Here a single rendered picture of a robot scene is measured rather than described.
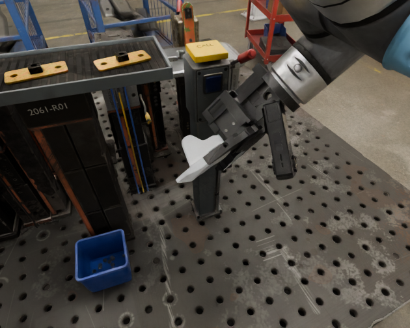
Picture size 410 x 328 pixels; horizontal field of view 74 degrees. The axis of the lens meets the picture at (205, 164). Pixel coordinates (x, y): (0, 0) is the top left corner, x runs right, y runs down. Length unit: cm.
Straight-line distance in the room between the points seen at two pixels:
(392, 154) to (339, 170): 143
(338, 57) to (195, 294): 55
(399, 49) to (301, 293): 58
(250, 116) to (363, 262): 52
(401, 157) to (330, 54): 206
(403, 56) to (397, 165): 211
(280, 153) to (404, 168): 196
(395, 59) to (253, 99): 23
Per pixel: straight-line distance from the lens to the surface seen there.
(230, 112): 41
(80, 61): 50
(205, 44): 53
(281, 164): 40
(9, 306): 81
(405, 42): 23
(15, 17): 273
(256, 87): 42
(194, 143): 41
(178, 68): 82
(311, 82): 40
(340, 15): 23
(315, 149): 106
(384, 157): 236
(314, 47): 40
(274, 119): 41
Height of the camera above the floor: 135
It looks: 45 degrees down
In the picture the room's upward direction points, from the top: straight up
